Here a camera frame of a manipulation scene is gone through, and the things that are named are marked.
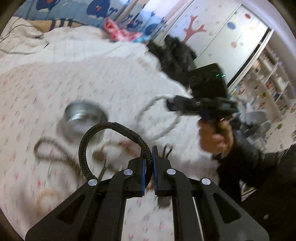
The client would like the white pearl bead bracelet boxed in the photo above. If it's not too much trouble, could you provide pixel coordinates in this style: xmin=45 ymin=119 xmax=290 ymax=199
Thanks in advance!
xmin=135 ymin=94 xmax=183 ymax=141

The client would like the black braided leather bracelet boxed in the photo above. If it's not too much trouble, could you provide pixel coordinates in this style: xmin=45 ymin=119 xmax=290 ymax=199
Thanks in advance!
xmin=78 ymin=121 xmax=154 ymax=183

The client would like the black sleeve right forearm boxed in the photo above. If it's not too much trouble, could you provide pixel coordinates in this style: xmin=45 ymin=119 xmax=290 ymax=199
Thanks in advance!
xmin=217 ymin=132 xmax=295 ymax=240

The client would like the person's right hand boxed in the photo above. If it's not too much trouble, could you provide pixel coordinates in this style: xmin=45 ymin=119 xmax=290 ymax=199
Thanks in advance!
xmin=198 ymin=119 xmax=234 ymax=157

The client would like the black jacket on bed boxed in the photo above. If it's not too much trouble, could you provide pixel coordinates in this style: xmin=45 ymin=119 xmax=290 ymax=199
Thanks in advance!
xmin=147 ymin=35 xmax=197 ymax=90

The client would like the cluttered white shelf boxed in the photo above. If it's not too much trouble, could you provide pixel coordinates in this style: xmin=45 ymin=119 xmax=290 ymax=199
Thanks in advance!
xmin=230 ymin=45 xmax=295 ymax=122

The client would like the white wardrobe with decals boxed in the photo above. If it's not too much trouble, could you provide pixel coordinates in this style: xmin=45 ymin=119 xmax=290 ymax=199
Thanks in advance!
xmin=155 ymin=1 xmax=273 ymax=85

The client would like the blue whale bed bumper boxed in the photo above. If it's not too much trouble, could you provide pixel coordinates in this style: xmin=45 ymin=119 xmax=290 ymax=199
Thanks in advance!
xmin=14 ymin=0 xmax=165 ymax=35

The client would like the pink patterned cloth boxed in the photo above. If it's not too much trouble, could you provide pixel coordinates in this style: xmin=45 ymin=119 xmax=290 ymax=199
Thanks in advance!
xmin=103 ymin=17 xmax=150 ymax=43

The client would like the round silver metal tin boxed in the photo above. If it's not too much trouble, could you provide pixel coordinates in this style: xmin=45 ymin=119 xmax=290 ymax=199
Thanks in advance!
xmin=57 ymin=100 xmax=108 ymax=144

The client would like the cherry print white bedsheet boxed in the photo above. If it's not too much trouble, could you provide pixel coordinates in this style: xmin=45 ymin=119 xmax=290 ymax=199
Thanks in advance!
xmin=1 ymin=24 xmax=219 ymax=237

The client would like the striped tan pillow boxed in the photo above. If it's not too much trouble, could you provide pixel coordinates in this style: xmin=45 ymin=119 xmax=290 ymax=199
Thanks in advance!
xmin=28 ymin=19 xmax=83 ymax=33

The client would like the white striped duvet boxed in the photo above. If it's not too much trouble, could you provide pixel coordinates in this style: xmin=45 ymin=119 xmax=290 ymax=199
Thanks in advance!
xmin=1 ymin=17 xmax=64 ymax=67

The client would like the peach bead bracelet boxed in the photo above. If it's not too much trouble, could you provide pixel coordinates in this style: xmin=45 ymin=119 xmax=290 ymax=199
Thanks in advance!
xmin=34 ymin=187 xmax=58 ymax=216

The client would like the long brown bead necklace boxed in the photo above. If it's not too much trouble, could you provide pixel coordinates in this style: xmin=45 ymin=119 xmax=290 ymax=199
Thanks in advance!
xmin=33 ymin=136 xmax=149 ymax=183

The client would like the black charging cable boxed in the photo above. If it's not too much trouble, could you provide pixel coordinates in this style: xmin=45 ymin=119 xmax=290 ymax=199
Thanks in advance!
xmin=0 ymin=17 xmax=45 ymax=56

